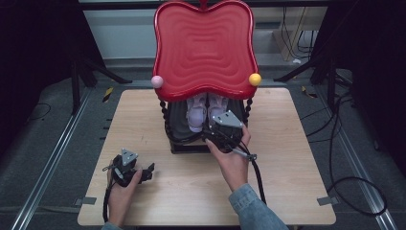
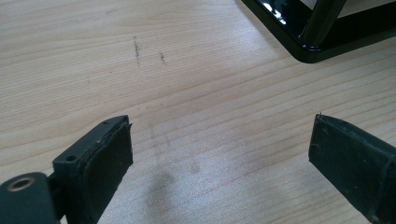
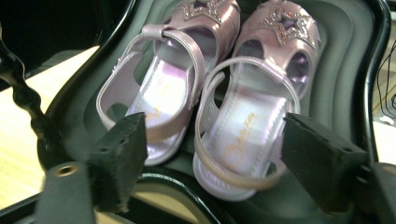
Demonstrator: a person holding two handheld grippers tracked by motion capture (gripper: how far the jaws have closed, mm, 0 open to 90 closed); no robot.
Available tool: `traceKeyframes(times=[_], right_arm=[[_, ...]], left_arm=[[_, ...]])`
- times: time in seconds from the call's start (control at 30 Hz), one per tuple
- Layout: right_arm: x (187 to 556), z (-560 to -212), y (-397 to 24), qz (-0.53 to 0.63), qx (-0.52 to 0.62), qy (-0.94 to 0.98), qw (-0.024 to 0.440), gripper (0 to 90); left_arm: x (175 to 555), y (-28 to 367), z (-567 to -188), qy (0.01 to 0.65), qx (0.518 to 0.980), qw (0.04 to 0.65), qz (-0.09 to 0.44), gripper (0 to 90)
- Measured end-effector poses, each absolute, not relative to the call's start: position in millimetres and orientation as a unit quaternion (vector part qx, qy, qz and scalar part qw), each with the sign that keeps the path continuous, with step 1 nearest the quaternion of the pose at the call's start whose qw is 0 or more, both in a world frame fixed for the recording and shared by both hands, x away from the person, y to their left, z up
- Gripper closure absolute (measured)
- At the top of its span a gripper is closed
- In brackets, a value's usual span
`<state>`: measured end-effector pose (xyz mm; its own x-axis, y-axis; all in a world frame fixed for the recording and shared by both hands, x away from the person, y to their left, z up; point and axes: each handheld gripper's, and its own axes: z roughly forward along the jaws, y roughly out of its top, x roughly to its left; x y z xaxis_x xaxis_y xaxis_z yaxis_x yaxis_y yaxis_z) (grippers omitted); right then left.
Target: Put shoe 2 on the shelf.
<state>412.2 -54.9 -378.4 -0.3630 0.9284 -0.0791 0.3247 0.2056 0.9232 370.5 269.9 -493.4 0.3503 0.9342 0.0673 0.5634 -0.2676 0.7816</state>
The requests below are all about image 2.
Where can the black metal stand base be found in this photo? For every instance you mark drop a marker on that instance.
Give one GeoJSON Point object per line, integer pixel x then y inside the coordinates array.
{"type": "Point", "coordinates": [311, 40]}

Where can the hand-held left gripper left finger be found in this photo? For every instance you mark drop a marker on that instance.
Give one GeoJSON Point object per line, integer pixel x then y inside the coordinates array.
{"type": "Point", "coordinates": [99, 174]}

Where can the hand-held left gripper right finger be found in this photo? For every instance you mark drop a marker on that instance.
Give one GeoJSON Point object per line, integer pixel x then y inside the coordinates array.
{"type": "Point", "coordinates": [355, 161]}

